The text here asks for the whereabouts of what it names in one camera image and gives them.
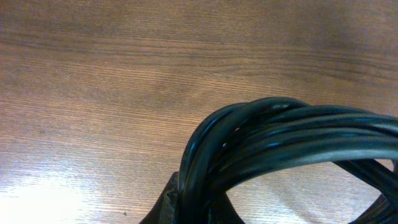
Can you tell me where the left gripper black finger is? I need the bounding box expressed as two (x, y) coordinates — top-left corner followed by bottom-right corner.
(139, 172), (178, 224)

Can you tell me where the black usb cable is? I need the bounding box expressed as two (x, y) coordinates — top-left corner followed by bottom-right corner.
(177, 96), (398, 224)

